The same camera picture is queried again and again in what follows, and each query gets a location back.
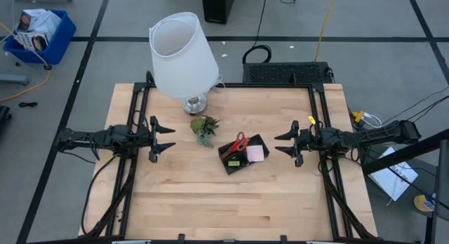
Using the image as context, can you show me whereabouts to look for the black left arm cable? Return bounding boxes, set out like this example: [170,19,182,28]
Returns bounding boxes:
[130,109,151,133]

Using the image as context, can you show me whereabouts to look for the blue plastic bin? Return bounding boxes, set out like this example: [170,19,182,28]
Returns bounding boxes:
[3,8,77,65]

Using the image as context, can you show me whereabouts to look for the white cable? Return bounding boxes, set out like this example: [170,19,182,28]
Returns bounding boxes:
[363,112,382,130]

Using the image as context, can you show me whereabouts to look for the black mesh desk organizer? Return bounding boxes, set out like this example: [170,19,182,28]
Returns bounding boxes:
[217,133,271,175]

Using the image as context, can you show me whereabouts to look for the grey upright post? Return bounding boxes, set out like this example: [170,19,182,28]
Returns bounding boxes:
[429,138,449,244]

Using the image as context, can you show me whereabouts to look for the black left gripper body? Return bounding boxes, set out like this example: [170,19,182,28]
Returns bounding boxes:
[133,127,158,151]

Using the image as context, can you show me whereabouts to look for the white booklet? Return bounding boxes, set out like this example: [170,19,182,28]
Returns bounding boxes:
[368,145,420,202]

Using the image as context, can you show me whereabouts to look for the black upright box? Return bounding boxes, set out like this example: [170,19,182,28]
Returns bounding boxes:
[201,0,238,25]

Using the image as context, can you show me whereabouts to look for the pale pink sticky note pad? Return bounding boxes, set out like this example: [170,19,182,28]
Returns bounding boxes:
[245,144,266,163]

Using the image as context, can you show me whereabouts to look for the yellow hanging cable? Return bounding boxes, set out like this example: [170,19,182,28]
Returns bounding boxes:
[314,0,340,62]

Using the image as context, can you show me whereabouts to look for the yellow floor cable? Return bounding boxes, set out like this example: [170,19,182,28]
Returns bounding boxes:
[0,21,52,103]

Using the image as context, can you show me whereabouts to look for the black arm base cable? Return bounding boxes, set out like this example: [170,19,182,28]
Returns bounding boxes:
[80,154,120,237]

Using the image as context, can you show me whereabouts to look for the black rounded object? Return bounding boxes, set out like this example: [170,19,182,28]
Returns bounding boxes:
[0,105,12,133]

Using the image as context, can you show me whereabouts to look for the white printed package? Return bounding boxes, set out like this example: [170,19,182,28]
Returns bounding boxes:
[17,8,62,36]
[13,30,50,52]

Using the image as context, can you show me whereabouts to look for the white shade silver table lamp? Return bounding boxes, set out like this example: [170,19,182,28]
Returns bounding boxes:
[149,11,220,116]

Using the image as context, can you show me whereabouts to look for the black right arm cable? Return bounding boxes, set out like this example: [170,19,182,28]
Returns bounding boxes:
[315,121,363,175]

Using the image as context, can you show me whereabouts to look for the black mesh computer case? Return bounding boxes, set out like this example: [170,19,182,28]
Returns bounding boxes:
[242,61,333,85]

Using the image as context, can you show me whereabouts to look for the yellow round disc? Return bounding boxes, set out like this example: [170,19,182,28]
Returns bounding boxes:
[413,194,436,212]

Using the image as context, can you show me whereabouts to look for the clear lamp cable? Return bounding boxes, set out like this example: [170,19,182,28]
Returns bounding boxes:
[210,74,226,94]

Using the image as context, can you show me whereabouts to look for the succulent plant in black pot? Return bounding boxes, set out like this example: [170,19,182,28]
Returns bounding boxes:
[189,114,221,149]

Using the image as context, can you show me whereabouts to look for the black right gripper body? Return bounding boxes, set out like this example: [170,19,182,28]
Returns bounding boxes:
[297,128,319,153]

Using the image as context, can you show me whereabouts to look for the red handled scissors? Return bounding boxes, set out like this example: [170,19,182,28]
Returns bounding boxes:
[220,131,250,160]

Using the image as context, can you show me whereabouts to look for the black diagonal beam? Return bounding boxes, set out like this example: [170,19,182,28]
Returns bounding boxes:
[361,128,449,177]

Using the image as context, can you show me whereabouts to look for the black metal rig frame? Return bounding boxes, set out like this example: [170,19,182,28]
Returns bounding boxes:
[79,70,379,244]

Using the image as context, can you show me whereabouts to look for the coiled black cable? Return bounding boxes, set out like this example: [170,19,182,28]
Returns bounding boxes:
[241,0,273,65]

